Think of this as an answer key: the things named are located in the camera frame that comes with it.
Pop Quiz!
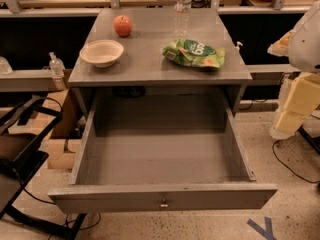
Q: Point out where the clear plastic water bottle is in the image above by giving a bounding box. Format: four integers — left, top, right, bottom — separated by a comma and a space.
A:
174, 0, 192, 37

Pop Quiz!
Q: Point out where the black metal cart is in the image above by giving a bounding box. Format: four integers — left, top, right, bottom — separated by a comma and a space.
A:
0, 96, 86, 240

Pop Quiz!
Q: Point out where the hand sanitizer pump bottle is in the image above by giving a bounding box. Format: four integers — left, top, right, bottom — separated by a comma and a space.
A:
49, 52, 66, 91

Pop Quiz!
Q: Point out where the grey top drawer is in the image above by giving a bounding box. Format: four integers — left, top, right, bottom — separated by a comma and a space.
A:
49, 88, 277, 213

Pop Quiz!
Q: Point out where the grey wooden cabinet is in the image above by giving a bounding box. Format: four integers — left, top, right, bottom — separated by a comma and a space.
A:
69, 7, 251, 114

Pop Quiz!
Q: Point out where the red apple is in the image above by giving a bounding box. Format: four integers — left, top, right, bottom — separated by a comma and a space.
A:
113, 15, 132, 37

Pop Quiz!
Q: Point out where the white bowl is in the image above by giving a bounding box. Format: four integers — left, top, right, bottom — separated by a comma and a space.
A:
80, 40, 124, 68

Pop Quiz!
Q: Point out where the black floor cable left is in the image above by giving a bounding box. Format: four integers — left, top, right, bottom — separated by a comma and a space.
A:
19, 187, 102, 232

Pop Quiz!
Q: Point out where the green chip bag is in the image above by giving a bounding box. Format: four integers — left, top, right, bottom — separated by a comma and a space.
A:
162, 38, 225, 68

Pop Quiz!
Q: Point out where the cardboard box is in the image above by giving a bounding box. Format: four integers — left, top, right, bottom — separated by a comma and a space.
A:
42, 89, 82, 169

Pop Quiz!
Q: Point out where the small white pump bottle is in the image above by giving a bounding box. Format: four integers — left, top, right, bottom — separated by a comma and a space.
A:
235, 41, 243, 53

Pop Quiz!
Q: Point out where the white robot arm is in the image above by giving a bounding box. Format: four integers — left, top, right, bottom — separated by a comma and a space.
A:
268, 1, 320, 140

